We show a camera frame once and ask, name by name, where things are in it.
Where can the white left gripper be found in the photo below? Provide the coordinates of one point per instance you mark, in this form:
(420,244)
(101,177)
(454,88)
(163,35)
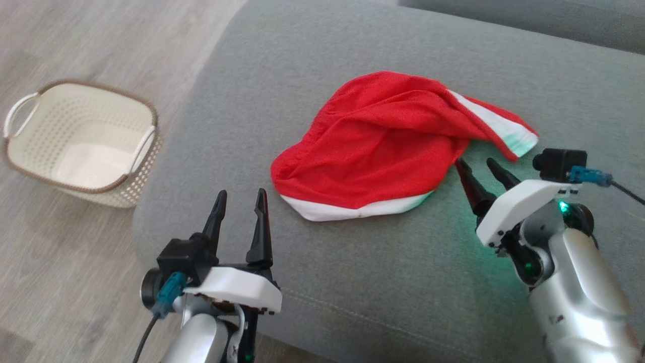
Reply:
(237,287)

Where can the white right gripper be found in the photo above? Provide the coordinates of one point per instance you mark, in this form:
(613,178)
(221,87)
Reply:
(519,206)

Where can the red shorts with white stripe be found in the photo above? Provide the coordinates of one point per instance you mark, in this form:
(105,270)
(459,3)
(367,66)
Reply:
(378,151)

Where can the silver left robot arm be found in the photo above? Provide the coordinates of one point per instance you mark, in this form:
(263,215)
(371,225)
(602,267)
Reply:
(196,338)

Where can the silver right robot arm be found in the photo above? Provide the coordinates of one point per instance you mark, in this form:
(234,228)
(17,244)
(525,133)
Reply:
(579,292)

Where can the grey fabric sofa ottoman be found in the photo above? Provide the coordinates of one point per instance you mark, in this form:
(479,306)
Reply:
(352,282)

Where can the cream perforated laundry basket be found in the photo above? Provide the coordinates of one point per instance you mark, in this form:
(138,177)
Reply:
(85,151)

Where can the grey fabric sofa seat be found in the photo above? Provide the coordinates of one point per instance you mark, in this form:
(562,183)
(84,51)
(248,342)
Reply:
(554,20)

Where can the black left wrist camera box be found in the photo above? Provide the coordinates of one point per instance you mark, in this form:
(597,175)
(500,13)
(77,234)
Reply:
(181,259)

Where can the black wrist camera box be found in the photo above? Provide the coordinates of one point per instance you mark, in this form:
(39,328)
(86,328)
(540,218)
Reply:
(559,164)
(181,259)

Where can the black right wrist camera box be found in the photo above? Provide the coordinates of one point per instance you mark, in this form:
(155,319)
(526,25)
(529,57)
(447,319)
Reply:
(559,164)

